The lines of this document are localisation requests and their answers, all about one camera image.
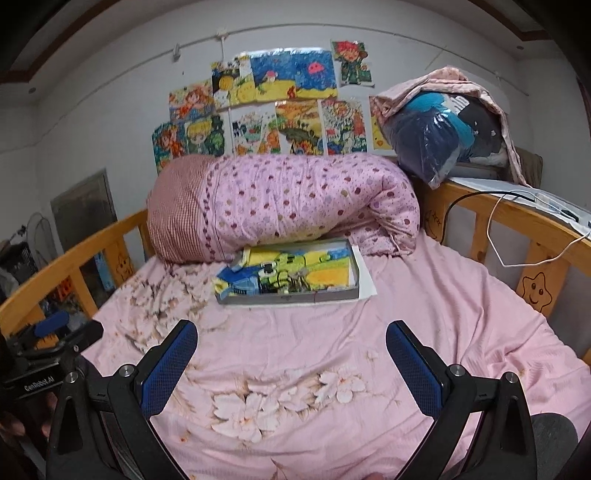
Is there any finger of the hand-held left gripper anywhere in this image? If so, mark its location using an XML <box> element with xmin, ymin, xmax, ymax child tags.
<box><xmin>59</xmin><ymin>319</ymin><xmax>105</xmax><ymax>354</ymax></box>
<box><xmin>34</xmin><ymin>311</ymin><xmax>70</xmax><ymax>338</ymax></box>

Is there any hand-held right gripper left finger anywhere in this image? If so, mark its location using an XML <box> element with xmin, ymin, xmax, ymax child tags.
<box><xmin>46</xmin><ymin>319</ymin><xmax>199</xmax><ymax>480</ymax></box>

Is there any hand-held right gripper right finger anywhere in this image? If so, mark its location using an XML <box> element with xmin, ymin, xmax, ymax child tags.
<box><xmin>385</xmin><ymin>320</ymin><xmax>539</xmax><ymax>480</ymax></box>

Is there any tangle of jewelry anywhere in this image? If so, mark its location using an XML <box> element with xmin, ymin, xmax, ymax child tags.
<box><xmin>255</xmin><ymin>262</ymin><xmax>320</xmax><ymax>297</ymax></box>

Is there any person's left hand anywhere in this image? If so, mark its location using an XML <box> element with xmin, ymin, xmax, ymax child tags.
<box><xmin>0</xmin><ymin>412</ymin><xmax>27</xmax><ymax>438</ymax></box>

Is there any pink floral bed sheet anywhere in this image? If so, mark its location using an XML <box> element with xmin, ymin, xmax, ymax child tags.
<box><xmin>81</xmin><ymin>231</ymin><xmax>591</xmax><ymax>480</ymax></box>

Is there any black plastic crate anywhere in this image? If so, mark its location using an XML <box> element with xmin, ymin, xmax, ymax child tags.
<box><xmin>0</xmin><ymin>244</ymin><xmax>38</xmax><ymax>278</ymax></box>

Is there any electric fan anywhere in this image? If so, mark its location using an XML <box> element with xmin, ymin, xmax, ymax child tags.
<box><xmin>25</xmin><ymin>212</ymin><xmax>54</xmax><ymax>260</ymax></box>

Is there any rolled pink dotted quilt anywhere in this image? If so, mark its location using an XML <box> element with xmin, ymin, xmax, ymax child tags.
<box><xmin>147</xmin><ymin>154</ymin><xmax>421</xmax><ymax>264</ymax></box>

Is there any plastic bag of clothes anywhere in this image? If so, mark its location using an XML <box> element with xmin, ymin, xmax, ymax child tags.
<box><xmin>383</xmin><ymin>92</ymin><xmax>509</xmax><ymax>189</ymax></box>

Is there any brown cloth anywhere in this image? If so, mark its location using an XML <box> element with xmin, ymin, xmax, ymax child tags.
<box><xmin>515</xmin><ymin>148</ymin><xmax>544</xmax><ymax>188</ymax></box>

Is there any bagged clothes bundle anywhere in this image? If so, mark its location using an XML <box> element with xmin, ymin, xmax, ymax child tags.
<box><xmin>372</xmin><ymin>67</ymin><xmax>525</xmax><ymax>186</ymax></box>

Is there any white cable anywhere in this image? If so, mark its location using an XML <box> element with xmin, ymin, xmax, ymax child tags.
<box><xmin>487</xmin><ymin>191</ymin><xmax>591</xmax><ymax>269</ymax></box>

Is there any black cable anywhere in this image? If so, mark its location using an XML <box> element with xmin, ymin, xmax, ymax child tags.
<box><xmin>438</xmin><ymin>190</ymin><xmax>536</xmax><ymax>243</ymax></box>

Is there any wooden bed frame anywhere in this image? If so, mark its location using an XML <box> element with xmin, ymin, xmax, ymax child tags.
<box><xmin>0</xmin><ymin>178</ymin><xmax>591</xmax><ymax>343</ymax></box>

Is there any group of colourful wall drawings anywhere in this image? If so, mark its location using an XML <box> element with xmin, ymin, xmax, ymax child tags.
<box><xmin>152</xmin><ymin>41</ymin><xmax>399</xmax><ymax>174</ymax></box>

